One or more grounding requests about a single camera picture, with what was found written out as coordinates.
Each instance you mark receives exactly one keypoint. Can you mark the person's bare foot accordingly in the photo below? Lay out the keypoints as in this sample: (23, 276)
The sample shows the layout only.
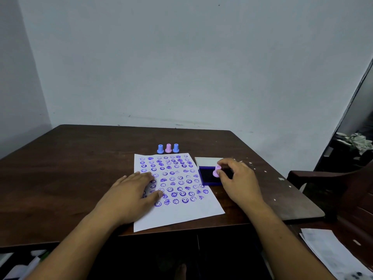
(180, 272)

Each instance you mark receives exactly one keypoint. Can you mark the crumpled pale cloth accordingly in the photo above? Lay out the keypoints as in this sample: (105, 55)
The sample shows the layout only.
(357, 141)

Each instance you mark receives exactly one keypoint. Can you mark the white printed sheet on chair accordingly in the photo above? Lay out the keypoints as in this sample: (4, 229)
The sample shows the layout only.
(329, 250)

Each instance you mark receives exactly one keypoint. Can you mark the person's right forearm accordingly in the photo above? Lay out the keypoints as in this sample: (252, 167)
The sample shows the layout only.
(285, 247)

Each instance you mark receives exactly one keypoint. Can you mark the blue ink pad white lid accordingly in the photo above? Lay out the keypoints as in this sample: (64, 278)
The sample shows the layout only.
(208, 175)

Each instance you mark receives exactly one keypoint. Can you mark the pink stamp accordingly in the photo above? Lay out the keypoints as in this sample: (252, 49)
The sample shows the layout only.
(216, 172)
(168, 148)

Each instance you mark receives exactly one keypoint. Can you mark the person's left hand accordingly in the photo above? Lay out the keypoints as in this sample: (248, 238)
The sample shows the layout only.
(128, 201)

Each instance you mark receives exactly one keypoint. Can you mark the person's right hand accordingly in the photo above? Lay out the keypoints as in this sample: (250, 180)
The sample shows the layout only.
(242, 186)

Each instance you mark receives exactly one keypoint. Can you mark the white paper with purple prints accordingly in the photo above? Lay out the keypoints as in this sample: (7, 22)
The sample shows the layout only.
(180, 215)

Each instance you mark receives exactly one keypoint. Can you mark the person's left forearm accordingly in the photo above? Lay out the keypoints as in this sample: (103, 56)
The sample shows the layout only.
(73, 253)

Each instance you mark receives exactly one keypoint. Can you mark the dark wooden chair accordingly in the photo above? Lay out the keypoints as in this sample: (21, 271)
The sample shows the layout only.
(314, 174)

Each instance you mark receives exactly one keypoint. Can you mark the blue stamp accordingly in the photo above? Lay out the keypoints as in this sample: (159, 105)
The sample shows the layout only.
(160, 149)
(175, 148)

